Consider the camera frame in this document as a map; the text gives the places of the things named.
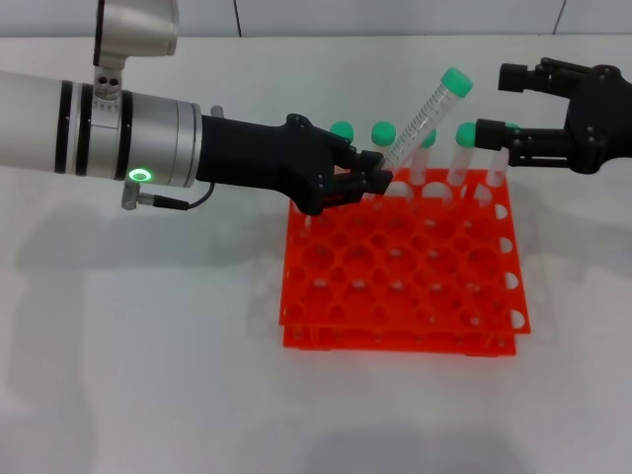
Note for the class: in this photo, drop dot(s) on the orange test tube rack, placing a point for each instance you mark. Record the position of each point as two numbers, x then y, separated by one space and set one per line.
395 296

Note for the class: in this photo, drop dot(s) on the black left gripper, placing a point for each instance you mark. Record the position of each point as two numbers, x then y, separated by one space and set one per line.
257 158

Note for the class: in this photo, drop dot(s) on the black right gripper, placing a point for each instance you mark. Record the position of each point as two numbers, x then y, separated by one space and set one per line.
602 123

